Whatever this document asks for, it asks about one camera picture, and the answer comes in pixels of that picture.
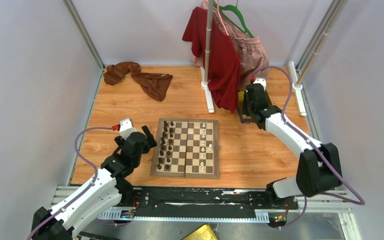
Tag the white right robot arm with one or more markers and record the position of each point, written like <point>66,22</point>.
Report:
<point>319,167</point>

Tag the green clothes hanger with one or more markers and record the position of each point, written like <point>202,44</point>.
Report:
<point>234,9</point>

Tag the yellow transparent tray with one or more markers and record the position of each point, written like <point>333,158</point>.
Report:
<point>271,110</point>

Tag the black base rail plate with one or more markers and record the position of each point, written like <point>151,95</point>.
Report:
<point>152,203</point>

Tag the dark chess piece queen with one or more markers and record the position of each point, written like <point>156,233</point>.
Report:
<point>163,141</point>

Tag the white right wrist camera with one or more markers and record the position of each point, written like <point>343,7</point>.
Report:
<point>261,81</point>

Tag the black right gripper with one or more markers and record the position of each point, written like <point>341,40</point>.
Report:
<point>245,109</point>

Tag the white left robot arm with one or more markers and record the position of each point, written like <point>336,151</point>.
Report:
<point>106,188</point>

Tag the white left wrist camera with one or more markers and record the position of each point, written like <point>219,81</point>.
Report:
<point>126,128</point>

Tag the red hanging shirt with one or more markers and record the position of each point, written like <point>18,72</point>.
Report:
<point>224,63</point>

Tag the yellow object at bottom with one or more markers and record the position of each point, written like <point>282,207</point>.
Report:
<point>204,232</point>

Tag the brown crumpled cloth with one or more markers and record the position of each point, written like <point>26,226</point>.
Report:
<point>155,85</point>

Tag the pink hanging garment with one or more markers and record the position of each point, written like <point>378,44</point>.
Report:
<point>250,51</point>

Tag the white clothes rack stand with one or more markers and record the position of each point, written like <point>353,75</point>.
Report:
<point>205,70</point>

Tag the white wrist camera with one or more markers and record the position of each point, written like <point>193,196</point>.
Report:
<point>126,128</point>
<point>261,81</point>

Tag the white corner rack foot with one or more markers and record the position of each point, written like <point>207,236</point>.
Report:
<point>297,89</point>

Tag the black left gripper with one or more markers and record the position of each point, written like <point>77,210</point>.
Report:
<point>150,140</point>

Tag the wooden chess board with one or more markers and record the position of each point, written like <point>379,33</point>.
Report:
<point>186,149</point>

